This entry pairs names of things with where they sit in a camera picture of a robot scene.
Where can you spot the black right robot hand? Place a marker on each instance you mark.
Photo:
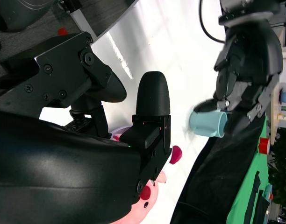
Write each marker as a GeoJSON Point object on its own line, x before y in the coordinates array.
{"type": "Point", "coordinates": [52, 168]}

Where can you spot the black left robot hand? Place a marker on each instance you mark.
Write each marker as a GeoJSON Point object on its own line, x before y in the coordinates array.
{"type": "Point", "coordinates": [250, 60]}

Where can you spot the pink plush pig doll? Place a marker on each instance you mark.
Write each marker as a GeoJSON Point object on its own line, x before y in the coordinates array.
{"type": "Point", "coordinates": [143, 210]}

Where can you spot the lavender plastic plate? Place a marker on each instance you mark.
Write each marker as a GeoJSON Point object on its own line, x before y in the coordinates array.
{"type": "Point", "coordinates": [120, 130]}

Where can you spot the teal plastic mug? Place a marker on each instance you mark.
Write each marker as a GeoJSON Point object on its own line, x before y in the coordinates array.
{"type": "Point", "coordinates": [206, 123]}

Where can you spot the red round button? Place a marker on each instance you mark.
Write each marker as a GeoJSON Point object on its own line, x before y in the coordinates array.
{"type": "Point", "coordinates": [264, 145]}

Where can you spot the black backdrop curtain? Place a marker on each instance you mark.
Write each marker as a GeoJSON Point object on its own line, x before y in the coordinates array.
{"type": "Point", "coordinates": [210, 175]}

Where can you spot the green cloth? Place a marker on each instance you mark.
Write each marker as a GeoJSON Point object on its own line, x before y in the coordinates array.
{"type": "Point", "coordinates": [245, 186]}

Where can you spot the small red object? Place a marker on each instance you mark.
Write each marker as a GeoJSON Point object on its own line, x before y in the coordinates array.
{"type": "Point", "coordinates": [62, 31]}

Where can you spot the dark grey bin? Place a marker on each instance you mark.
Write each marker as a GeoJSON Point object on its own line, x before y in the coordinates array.
{"type": "Point", "coordinates": [23, 14]}

